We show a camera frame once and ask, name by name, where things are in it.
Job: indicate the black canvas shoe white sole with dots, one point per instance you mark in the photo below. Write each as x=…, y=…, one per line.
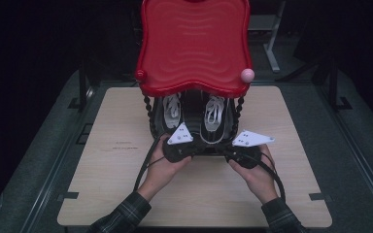
x=213, y=129
x=172, y=111

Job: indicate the black tape strip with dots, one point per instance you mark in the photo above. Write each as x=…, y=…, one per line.
x=68, y=195
x=317, y=196

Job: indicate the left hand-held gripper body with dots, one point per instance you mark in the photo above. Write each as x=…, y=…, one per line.
x=179, y=150

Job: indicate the person's right hand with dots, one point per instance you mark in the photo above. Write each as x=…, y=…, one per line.
x=257, y=181

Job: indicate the person's left hand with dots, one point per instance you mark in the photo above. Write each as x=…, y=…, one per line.
x=162, y=174

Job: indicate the grey metal stand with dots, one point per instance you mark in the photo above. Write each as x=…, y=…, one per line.
x=272, y=39

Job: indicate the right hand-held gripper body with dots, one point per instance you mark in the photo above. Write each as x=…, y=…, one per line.
x=247, y=152

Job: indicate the black metal post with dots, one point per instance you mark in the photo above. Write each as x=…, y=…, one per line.
x=335, y=87
x=83, y=87

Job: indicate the red plastic shoe rack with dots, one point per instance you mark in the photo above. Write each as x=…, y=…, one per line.
x=194, y=48

